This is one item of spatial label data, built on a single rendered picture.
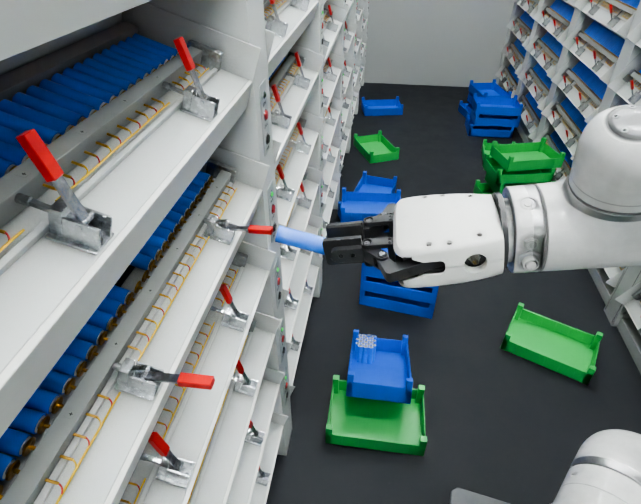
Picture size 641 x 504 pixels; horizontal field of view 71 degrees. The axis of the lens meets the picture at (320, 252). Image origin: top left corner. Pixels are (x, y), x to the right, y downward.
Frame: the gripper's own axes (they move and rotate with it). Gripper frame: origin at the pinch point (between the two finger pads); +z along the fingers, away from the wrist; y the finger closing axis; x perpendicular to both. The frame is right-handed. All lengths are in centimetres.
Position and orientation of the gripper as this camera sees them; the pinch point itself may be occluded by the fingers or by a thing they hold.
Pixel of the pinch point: (345, 242)
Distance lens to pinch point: 47.8
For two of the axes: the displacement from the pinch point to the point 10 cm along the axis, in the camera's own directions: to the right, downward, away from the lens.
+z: -9.7, 0.7, 2.2
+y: 1.3, -6.2, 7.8
